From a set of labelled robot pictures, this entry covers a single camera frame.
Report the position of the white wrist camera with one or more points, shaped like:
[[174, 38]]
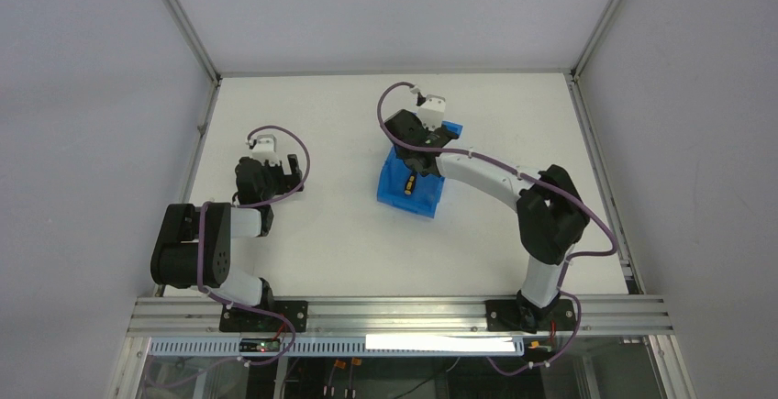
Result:
[[263, 149], [431, 111]]

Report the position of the small green circuit board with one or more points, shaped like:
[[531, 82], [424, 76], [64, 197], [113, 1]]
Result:
[[260, 345]]

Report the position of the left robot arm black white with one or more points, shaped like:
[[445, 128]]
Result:
[[194, 246]]

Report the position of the aluminium frame post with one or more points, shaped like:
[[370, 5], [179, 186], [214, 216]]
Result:
[[575, 81], [191, 38]]

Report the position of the left aluminium frame post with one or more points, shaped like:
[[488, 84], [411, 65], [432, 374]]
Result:
[[191, 38]]

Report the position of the right aluminium frame post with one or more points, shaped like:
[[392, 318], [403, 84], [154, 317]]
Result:
[[575, 81]]

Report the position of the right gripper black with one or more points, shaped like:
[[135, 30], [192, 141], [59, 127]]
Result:
[[435, 138]]

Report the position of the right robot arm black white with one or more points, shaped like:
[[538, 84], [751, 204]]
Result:
[[549, 221]]

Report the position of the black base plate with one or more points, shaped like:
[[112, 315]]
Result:
[[241, 321], [505, 315]]

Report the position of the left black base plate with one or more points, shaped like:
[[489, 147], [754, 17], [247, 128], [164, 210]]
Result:
[[241, 321]]

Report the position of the aluminium front rail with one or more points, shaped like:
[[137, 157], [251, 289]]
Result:
[[339, 317]]

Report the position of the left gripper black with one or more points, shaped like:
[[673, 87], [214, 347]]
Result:
[[283, 173]]

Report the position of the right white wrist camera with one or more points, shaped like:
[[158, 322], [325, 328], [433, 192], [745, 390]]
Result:
[[431, 111]]

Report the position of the white slotted cable duct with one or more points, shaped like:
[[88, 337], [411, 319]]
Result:
[[372, 346]]

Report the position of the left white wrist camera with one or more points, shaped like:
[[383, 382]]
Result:
[[263, 149]]

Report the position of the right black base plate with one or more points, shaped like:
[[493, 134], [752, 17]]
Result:
[[505, 315]]

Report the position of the black yellow handled screwdriver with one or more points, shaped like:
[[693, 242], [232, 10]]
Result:
[[410, 183]]

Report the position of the blue plastic storage bin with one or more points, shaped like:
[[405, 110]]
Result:
[[390, 188]]

